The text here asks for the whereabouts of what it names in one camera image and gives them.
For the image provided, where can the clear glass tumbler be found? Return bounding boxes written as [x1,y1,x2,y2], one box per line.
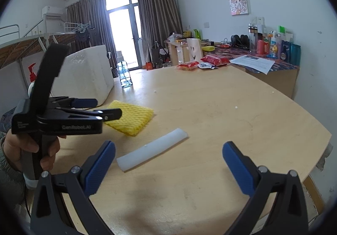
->
[247,23,258,54]

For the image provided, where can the brown curtain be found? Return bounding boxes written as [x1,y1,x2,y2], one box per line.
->
[66,0,118,77]
[136,0,183,64]

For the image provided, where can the dark blue bottle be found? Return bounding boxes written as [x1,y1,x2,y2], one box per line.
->
[280,40,290,60]

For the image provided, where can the patterned desk cloth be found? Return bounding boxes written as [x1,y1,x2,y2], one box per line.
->
[208,45,301,72]

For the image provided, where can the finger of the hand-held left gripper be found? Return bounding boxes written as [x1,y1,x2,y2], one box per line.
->
[53,108,123,123]
[51,96,98,109]

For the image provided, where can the large red snack packet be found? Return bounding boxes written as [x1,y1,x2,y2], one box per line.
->
[201,55,230,66]

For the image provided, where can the dark hanging clothes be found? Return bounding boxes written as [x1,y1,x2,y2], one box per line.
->
[76,30,90,43]

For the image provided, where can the white tube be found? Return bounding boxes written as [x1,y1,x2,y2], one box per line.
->
[270,31,278,58]

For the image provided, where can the wooden desk with drawers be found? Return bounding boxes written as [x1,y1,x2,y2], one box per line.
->
[165,40,211,67]

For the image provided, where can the pink cartoon wall poster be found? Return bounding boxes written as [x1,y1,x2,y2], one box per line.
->
[228,0,250,16]

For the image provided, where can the small red snack packet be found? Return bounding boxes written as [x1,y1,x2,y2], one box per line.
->
[176,61,200,70]

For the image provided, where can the white foam strip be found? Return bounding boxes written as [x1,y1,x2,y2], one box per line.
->
[116,128,189,172]

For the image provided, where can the wooden chair with smiley face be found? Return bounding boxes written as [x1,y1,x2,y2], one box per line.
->
[186,38,204,62]

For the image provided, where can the white bottle with red pump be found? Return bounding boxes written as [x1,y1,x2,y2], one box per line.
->
[28,63,40,100]

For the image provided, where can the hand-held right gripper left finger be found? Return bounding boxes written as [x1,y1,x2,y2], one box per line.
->
[30,140,116,235]

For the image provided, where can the white air conditioner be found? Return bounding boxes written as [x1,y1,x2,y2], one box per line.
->
[42,6,65,18]

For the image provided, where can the printed paper sheet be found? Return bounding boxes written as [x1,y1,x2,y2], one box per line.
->
[230,55,275,75]

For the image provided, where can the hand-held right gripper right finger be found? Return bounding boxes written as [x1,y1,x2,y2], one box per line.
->
[222,141,309,235]

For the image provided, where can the black headphones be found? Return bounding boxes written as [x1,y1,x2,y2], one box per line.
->
[231,34,249,47]

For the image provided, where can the yellow foam net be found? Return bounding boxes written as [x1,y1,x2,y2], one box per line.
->
[103,100,154,137]

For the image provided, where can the white foam box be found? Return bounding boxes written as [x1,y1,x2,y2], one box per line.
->
[50,45,114,106]

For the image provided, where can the grey metal bunk bed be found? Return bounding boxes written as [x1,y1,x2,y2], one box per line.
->
[0,24,53,88]
[63,21,91,48]

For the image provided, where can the clear water bottle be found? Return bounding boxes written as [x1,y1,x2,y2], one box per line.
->
[116,61,132,88]

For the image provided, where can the person's left hand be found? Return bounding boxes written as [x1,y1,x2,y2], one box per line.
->
[3,132,66,172]

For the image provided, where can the glass balcony door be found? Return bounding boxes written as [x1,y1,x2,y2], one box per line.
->
[104,0,144,69]

